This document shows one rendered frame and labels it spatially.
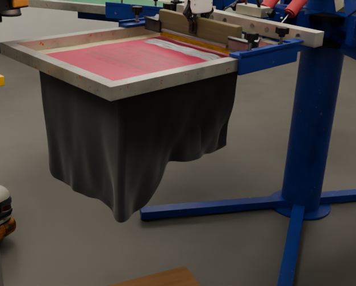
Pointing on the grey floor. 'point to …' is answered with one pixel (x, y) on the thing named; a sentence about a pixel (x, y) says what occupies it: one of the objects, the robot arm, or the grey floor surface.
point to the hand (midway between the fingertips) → (197, 27)
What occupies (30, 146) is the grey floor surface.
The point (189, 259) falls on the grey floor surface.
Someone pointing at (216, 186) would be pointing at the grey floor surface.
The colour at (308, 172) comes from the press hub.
